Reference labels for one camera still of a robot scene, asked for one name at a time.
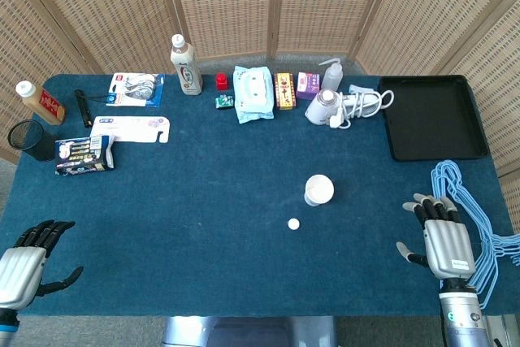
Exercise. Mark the light blue wet wipes pack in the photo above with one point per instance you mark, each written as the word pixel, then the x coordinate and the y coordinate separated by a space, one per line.
pixel 254 95

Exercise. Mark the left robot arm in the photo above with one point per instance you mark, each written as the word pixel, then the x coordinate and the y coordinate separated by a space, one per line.
pixel 6 328

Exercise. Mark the white floral paper cup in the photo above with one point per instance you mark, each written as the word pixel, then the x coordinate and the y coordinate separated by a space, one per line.
pixel 319 189

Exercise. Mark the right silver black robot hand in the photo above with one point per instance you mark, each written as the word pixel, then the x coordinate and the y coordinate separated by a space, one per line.
pixel 447 245

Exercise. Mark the dark purple snack package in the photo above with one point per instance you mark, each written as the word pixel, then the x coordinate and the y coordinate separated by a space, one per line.
pixel 81 156

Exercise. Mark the yellow red carton box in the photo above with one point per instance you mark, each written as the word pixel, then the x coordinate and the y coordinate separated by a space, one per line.
pixel 285 91

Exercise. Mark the purple white carton box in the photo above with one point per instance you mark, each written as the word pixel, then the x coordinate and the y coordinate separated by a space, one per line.
pixel 306 85

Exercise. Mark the beige milk tea bottle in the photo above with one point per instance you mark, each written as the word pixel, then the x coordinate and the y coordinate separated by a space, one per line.
pixel 187 70

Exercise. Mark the white round cap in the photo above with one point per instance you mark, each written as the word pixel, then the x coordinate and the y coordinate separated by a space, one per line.
pixel 293 224

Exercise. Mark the woven wooden folding screen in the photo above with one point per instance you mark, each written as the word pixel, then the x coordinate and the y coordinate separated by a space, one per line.
pixel 227 5

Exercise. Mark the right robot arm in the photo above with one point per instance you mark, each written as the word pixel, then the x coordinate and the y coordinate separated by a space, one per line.
pixel 459 314

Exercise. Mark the clear plastic wash bottle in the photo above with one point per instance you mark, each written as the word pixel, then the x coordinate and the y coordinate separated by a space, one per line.
pixel 331 76

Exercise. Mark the small red box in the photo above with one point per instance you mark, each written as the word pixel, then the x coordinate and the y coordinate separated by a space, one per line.
pixel 222 83

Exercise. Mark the black plastic tray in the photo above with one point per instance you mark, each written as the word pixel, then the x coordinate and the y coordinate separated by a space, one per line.
pixel 430 119

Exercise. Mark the blue felt table cloth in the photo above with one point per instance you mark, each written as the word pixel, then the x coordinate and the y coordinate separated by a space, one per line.
pixel 203 200

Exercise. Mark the grey robot torso base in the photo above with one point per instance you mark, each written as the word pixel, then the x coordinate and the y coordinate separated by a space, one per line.
pixel 252 332

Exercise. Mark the black mesh pen holder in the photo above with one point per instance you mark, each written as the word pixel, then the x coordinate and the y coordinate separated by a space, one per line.
pixel 36 148

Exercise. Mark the white travel iron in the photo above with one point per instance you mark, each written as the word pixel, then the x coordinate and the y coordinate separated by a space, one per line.
pixel 321 108

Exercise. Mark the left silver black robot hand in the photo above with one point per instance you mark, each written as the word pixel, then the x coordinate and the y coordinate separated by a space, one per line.
pixel 22 270

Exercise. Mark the blue white tape blister pack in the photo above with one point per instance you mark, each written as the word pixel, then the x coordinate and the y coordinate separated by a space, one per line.
pixel 136 89

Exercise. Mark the white toothbrush card package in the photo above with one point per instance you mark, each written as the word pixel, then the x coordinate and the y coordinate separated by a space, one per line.
pixel 130 127

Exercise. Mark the brown bottle with red label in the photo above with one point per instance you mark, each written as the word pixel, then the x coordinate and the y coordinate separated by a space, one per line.
pixel 42 103

